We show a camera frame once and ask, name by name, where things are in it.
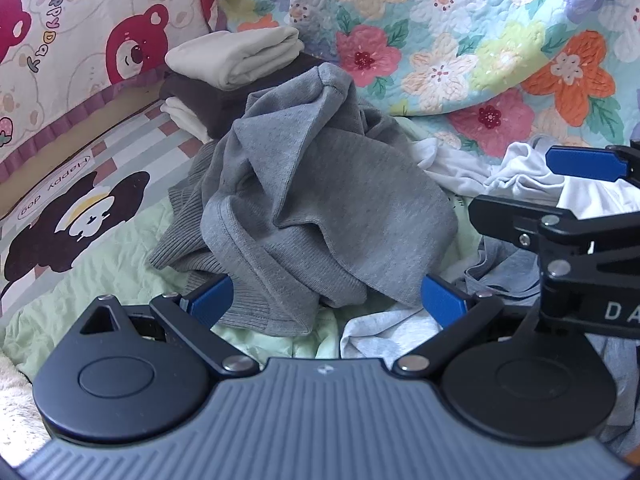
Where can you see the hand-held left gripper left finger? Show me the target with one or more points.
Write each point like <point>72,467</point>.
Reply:
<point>210,301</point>

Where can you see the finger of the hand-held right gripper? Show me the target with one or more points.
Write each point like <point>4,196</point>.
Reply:
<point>515,217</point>
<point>580,162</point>

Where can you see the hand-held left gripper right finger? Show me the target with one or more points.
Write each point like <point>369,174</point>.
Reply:
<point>441,301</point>

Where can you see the gray knit sweater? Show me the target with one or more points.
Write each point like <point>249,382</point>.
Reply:
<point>325,185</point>

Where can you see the white garment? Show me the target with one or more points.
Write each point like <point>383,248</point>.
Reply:
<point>525,172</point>

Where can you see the gray t-shirt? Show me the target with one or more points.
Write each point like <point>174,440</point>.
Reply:
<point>500,265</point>

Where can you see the pale heather gray garment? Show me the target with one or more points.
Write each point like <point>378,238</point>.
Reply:
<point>380,330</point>

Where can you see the light green blanket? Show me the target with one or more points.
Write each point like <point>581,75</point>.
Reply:
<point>100,280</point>

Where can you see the checked dog print bedsheet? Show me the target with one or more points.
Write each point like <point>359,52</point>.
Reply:
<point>60,210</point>

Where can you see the floral quilt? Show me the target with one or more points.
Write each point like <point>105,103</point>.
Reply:
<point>450,35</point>

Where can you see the folded cream garment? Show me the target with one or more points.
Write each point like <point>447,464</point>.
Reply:
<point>235,55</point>
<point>182,115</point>

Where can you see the folded dark brown garment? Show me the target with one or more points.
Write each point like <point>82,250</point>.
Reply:
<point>210,102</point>

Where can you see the bear print pillow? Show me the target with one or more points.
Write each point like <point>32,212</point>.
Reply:
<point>75,35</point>

